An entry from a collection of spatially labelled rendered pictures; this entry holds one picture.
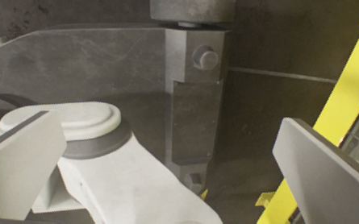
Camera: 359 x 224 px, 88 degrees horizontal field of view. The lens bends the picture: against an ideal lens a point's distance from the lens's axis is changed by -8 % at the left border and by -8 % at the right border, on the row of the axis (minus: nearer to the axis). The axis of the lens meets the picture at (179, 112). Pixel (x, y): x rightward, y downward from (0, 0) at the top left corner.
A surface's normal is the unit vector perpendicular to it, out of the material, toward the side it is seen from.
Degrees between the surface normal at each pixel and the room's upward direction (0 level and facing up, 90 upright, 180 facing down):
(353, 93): 90
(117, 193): 90
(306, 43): 0
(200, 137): 0
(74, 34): 0
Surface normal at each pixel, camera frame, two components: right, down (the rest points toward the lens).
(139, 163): 0.04, -0.88
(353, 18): 0.20, 0.47
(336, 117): -0.96, -0.08
